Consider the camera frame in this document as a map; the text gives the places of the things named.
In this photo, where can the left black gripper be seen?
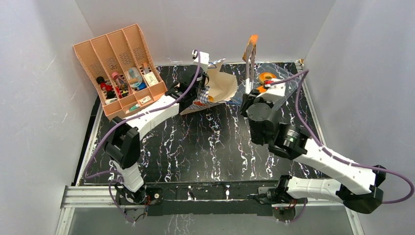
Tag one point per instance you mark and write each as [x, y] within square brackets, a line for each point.
[203, 78]

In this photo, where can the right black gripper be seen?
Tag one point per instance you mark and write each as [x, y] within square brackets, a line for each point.
[250, 97]

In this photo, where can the checkered paper bag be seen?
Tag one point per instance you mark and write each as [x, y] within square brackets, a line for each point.
[222, 87]

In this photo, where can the clear plastic tray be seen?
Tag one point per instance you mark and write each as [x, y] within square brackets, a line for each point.
[282, 73]

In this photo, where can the fake donut bread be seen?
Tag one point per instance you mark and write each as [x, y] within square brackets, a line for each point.
[266, 76]

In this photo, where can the orange fake bread loaf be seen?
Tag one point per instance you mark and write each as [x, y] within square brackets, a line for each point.
[262, 89]

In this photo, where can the round speckled bread slice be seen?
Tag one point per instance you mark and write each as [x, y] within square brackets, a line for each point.
[250, 50]

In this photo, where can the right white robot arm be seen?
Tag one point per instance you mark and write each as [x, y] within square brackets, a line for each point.
[355, 187]

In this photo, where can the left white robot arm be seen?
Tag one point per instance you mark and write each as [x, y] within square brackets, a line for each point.
[124, 144]

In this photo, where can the white label card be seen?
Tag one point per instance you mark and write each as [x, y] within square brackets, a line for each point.
[151, 79]

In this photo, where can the small white box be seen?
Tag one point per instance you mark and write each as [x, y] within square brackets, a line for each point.
[145, 100]

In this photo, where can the green white tube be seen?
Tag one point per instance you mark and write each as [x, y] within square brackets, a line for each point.
[132, 108]

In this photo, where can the light blue tape dispenser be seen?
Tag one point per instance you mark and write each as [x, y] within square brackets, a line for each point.
[134, 77]

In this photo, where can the pink capped bottle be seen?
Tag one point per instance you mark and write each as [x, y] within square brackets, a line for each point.
[121, 84]

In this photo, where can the peach desk organizer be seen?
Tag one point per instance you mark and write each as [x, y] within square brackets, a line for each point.
[117, 52]

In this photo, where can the black red toy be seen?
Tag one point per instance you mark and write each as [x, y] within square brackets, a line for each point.
[106, 87]

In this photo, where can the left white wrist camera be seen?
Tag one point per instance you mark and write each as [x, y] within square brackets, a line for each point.
[201, 59]

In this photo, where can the aluminium frame rail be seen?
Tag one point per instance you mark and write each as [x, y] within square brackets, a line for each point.
[224, 208]

